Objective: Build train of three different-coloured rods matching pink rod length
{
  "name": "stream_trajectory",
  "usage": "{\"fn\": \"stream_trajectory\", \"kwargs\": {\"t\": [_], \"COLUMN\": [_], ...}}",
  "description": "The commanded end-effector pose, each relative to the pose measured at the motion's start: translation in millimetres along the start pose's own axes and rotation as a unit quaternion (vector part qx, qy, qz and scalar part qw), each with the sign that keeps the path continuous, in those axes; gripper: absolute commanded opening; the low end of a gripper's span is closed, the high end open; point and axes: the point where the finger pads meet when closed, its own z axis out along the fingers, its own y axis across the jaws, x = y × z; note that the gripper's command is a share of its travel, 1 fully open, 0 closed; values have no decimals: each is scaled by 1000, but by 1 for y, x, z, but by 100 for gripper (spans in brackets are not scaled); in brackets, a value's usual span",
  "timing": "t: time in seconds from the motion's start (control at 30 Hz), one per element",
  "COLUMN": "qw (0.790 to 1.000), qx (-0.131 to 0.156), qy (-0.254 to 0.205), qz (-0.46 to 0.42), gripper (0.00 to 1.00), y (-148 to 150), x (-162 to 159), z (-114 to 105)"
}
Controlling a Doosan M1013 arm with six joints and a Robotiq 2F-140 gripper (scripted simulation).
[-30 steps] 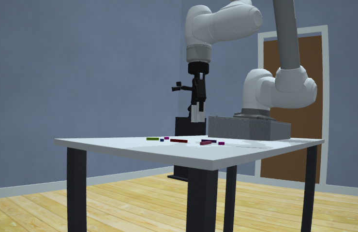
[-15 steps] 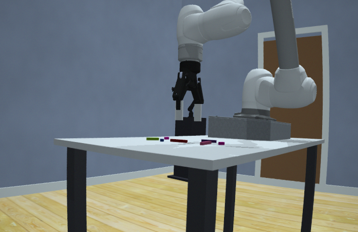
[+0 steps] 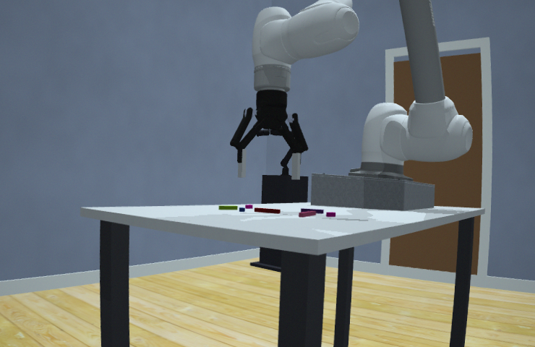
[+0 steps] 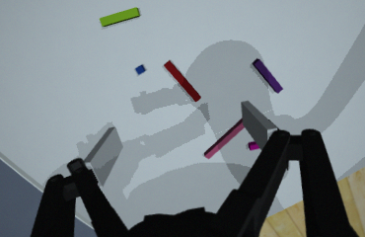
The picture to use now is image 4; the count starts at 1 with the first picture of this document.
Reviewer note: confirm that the lime green rod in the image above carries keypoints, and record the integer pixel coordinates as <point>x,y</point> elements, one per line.
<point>120,17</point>

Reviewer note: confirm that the small blue block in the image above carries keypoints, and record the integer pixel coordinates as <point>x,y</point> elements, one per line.
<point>140,69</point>

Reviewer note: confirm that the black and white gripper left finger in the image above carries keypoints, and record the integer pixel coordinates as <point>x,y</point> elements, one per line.
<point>56,213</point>

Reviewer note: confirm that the magenta rectangular block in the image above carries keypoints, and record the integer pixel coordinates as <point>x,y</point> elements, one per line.
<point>253,145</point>

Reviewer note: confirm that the dark red rod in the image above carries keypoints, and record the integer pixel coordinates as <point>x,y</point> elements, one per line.
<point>179,77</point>

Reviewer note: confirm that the purple rod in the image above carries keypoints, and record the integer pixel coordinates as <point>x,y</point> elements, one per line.
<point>264,72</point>

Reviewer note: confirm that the pink rod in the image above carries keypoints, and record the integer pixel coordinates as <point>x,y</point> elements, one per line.
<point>233,131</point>

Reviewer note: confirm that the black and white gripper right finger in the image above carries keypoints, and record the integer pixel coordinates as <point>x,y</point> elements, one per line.
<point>245,209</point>

